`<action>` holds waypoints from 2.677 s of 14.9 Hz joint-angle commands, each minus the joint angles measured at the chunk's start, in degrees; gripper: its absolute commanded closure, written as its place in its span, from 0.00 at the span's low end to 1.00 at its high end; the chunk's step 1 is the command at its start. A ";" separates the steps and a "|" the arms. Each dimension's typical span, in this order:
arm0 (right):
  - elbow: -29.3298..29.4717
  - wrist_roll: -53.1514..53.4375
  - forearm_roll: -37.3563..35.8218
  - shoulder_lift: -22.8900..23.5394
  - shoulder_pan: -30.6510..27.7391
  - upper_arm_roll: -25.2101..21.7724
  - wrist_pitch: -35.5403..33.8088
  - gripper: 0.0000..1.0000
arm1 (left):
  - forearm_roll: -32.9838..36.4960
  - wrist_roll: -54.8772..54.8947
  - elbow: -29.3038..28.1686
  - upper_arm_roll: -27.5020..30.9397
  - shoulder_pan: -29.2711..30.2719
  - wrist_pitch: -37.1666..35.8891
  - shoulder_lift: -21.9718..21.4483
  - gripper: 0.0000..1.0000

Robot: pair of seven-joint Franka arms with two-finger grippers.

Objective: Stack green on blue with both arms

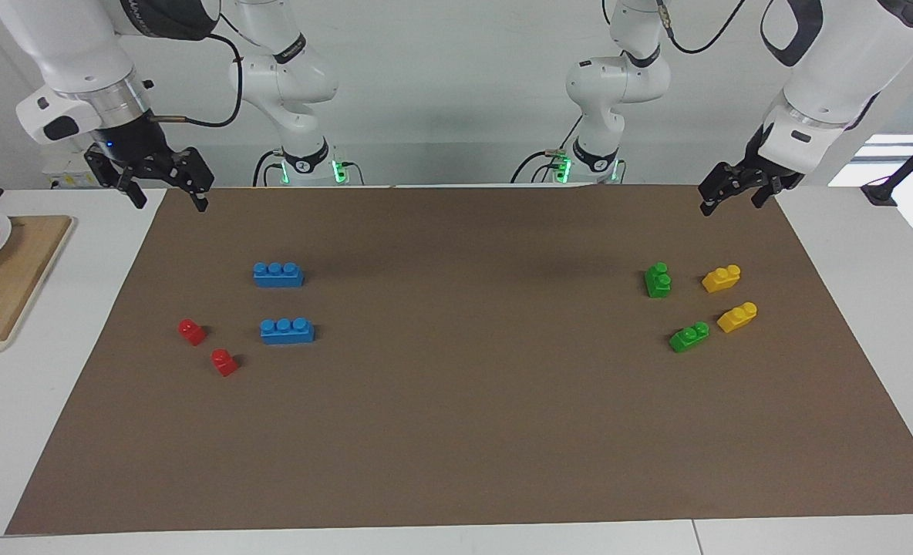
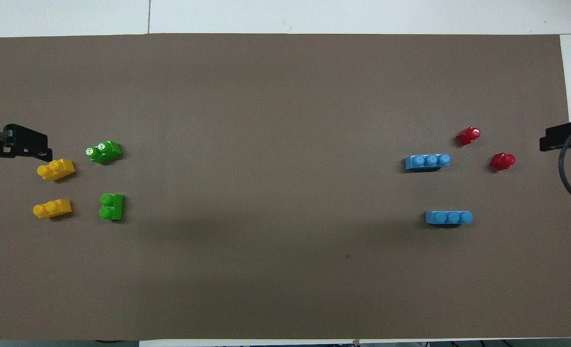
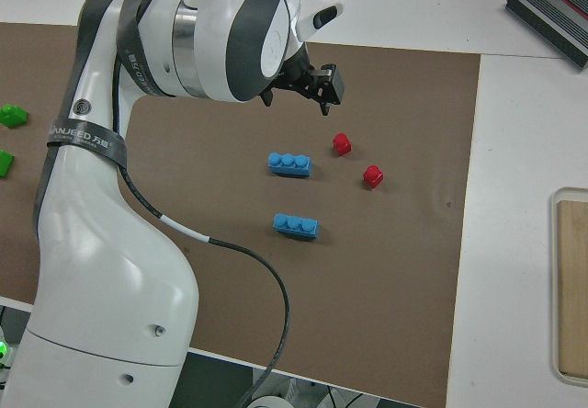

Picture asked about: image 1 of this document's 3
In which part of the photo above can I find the wooden cutting board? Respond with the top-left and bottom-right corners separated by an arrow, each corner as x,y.
0,215 -> 76,358

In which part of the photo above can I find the yellow two-stud block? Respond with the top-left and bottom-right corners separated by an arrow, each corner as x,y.
702,264 -> 742,294
717,301 -> 759,334

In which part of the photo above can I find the green two-stud block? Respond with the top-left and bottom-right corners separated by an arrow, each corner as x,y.
645,262 -> 673,299
669,321 -> 710,354

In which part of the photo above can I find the white power strip box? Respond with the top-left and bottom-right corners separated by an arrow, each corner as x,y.
43,150 -> 96,190

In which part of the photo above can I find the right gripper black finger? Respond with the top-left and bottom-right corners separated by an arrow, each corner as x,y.
170,146 -> 215,214
84,150 -> 150,211

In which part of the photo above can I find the black base cable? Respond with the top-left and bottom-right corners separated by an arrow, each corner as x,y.
510,116 -> 583,185
252,149 -> 282,187

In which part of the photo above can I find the black clamp stand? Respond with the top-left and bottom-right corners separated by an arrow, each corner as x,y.
861,122 -> 913,207

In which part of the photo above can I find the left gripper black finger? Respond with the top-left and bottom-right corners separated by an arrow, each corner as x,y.
697,160 -> 755,217
750,174 -> 786,210

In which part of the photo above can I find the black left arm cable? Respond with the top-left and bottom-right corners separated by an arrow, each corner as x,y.
655,0 -> 747,56

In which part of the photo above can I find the brown table mat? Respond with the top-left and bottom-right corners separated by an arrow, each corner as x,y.
5,183 -> 913,535

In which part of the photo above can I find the blue three-stud brick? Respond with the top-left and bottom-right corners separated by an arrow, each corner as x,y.
260,318 -> 315,345
253,262 -> 305,288

